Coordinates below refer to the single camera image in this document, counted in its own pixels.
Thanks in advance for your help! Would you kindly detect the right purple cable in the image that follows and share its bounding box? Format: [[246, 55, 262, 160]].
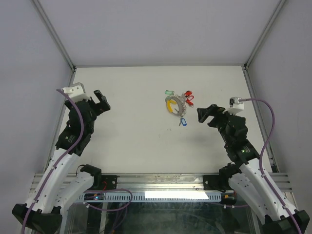
[[240, 97, 303, 234]]

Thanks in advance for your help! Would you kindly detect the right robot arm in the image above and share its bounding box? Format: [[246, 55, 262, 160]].
[[197, 104, 310, 234]]

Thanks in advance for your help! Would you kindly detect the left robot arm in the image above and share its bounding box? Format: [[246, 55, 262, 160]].
[[12, 85, 111, 234]]

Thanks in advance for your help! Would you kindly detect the white slotted cable duct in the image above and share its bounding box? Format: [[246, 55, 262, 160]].
[[75, 191, 221, 203]]

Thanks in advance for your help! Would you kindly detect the aluminium mounting rail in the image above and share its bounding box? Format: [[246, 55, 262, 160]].
[[30, 173, 293, 192]]

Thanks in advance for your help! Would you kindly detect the blue tag key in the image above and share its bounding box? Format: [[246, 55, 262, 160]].
[[179, 118, 187, 127]]

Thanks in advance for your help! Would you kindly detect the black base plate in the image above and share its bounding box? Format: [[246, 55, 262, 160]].
[[202, 174, 231, 193], [90, 174, 118, 191]]

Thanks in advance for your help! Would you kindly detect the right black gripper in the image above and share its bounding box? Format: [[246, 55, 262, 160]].
[[196, 104, 237, 146]]

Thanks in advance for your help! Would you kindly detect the red tag key lower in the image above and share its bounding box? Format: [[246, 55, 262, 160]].
[[185, 95, 194, 107]]

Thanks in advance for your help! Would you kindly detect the green tag key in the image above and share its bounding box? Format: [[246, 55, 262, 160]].
[[165, 90, 174, 95]]

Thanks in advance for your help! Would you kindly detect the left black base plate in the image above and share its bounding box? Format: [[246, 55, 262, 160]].
[[90, 174, 118, 191]]

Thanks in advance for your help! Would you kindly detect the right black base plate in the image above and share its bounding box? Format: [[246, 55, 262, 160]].
[[202, 174, 231, 193]]

